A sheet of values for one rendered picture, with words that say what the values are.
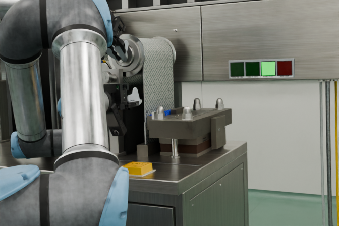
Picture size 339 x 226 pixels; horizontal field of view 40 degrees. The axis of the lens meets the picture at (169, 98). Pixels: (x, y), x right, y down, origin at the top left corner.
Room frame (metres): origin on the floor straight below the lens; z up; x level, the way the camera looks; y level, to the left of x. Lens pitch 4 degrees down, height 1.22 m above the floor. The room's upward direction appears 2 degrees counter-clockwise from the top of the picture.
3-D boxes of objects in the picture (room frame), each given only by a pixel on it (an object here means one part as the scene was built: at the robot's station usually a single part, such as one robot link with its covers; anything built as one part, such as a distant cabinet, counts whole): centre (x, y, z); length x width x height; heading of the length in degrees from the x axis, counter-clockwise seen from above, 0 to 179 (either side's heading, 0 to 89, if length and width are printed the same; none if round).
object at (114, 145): (1.63, 0.20, 1.05); 0.06 x 0.05 x 0.31; 154
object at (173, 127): (1.72, -0.09, 1.00); 0.40 x 0.16 x 0.06; 154
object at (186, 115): (1.55, -0.06, 1.05); 0.04 x 0.04 x 0.04
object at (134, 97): (1.52, 0.11, 1.11); 0.09 x 0.03 x 0.06; 145
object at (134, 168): (1.37, 0.10, 0.91); 0.07 x 0.07 x 0.02; 64
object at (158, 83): (1.74, 0.04, 1.11); 0.23 x 0.01 x 0.18; 154
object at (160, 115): (1.59, 0.03, 1.05); 0.04 x 0.04 x 0.04
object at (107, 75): (1.59, 0.21, 1.18); 0.04 x 0.02 x 0.04; 64
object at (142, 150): (1.74, 0.04, 0.92); 0.28 x 0.04 x 0.04; 154
